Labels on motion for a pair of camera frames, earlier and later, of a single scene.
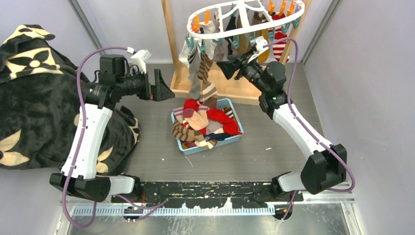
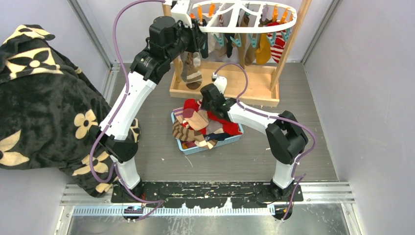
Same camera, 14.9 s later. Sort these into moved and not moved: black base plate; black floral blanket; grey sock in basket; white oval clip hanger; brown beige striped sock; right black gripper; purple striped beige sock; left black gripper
Moved: left black gripper; right black gripper; white oval clip hanger
Not moved: purple striped beige sock; grey sock in basket; black base plate; brown beige striped sock; black floral blanket
